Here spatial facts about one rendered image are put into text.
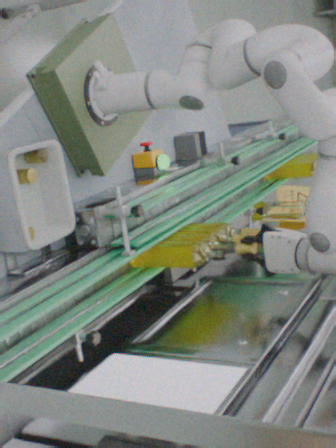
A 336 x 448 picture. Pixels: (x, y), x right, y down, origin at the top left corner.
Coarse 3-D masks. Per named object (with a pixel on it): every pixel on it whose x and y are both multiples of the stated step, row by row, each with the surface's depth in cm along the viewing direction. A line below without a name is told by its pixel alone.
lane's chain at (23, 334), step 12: (264, 180) 248; (240, 192) 227; (228, 204) 217; (204, 216) 200; (108, 252) 153; (108, 276) 153; (120, 276) 158; (96, 288) 149; (24, 300) 127; (72, 300) 141; (48, 312) 134; (60, 312) 137; (36, 324) 130; (12, 336) 124; (24, 336) 127; (0, 348) 121
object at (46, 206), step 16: (32, 144) 136; (48, 144) 140; (16, 160) 141; (48, 160) 145; (16, 176) 131; (48, 176) 147; (64, 176) 145; (16, 192) 131; (32, 192) 146; (48, 192) 148; (64, 192) 146; (32, 208) 146; (48, 208) 149; (64, 208) 147; (32, 224) 146; (48, 224) 150; (64, 224) 148; (32, 240) 140; (48, 240) 140
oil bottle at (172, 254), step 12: (144, 252) 159; (156, 252) 157; (168, 252) 155; (180, 252) 154; (192, 252) 152; (204, 252) 152; (132, 264) 162; (144, 264) 160; (156, 264) 158; (168, 264) 156; (180, 264) 155; (192, 264) 153; (204, 264) 153
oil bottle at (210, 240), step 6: (174, 234) 165; (180, 234) 164; (186, 234) 164; (192, 234) 163; (198, 234) 162; (204, 234) 161; (210, 234) 160; (162, 240) 162; (168, 240) 162; (174, 240) 161; (180, 240) 160; (186, 240) 159; (192, 240) 158; (198, 240) 157; (204, 240) 157; (210, 240) 157; (216, 240) 159; (210, 246) 156
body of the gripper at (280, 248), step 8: (272, 232) 146; (280, 232) 145; (288, 232) 144; (296, 232) 144; (264, 240) 147; (272, 240) 145; (280, 240) 144; (288, 240) 142; (296, 240) 141; (264, 248) 148; (272, 248) 146; (280, 248) 144; (288, 248) 142; (296, 248) 140; (272, 256) 146; (280, 256) 145; (288, 256) 143; (272, 264) 147; (280, 264) 145; (288, 264) 144; (296, 264) 141; (272, 272) 149; (280, 272) 147; (288, 272) 145; (296, 272) 144
